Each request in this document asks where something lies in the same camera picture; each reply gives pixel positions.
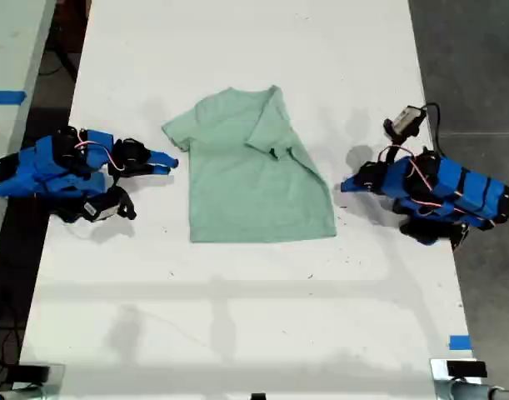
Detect pale green T-shirt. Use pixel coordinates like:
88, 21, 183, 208
161, 85, 337, 244

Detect long blue tape strip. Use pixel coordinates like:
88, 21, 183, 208
0, 90, 28, 105

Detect white side table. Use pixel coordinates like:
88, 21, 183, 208
0, 0, 57, 268

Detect short blue tape strip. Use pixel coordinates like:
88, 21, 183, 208
448, 334, 473, 352

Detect silver box with black top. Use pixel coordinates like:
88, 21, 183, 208
430, 357, 488, 383
11, 362, 67, 391

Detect white pipe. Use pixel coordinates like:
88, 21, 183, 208
435, 381, 509, 400

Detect red white servo wire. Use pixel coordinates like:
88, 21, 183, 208
378, 145, 466, 209
72, 139, 127, 173

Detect black camera stalk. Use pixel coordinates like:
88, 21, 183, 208
382, 118, 420, 163

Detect black camera box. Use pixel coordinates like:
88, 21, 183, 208
392, 105, 427, 135
81, 187, 137, 222

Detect black camera cable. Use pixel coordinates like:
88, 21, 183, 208
422, 102, 446, 160

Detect black floor cable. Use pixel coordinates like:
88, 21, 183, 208
40, 39, 78, 83

